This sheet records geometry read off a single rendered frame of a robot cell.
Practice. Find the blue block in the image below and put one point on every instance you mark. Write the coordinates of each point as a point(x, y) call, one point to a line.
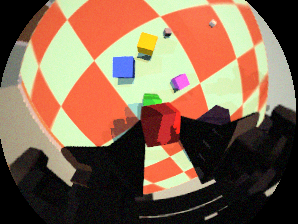
point(123, 67)

